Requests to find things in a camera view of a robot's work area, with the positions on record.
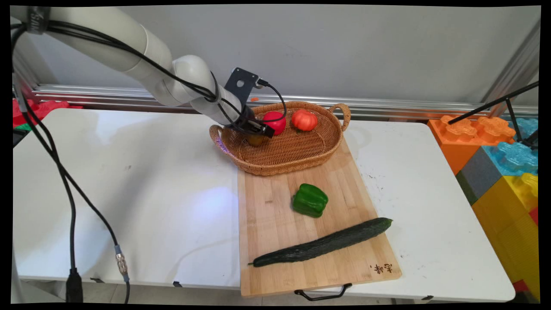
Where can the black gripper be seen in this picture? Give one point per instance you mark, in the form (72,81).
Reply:
(248,118)

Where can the dark yellow round fruit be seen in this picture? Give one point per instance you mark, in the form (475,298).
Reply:
(256,141)

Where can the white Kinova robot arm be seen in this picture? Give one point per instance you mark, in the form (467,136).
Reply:
(129,47)

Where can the red apple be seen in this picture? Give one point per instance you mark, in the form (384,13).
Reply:
(275,122)

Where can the orange-red ribbed tomato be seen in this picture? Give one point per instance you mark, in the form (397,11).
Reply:
(304,120)

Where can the green bell pepper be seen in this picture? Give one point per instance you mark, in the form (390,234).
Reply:
(310,200)

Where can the bamboo cutting board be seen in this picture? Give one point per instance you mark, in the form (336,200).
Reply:
(275,224)

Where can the long dark green cucumber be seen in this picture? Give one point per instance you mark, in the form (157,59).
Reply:
(323,245)

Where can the orange foam building block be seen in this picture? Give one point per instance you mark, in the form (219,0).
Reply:
(456,146)

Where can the red foam building block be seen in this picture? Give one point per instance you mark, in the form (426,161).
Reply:
(43,107)

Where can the grey foam building block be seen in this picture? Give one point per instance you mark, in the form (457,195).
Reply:
(480,176)

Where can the black tripod stand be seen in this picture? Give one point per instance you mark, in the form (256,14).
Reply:
(490,103)

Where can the blue foam building block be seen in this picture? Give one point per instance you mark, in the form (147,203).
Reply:
(527,127)
(512,157)

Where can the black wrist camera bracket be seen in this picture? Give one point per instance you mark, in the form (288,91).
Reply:
(239,86)

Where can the aluminium frame rail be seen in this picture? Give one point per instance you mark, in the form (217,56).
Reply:
(387,107)

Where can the aluminium frame post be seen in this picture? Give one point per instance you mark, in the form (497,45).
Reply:
(516,64)

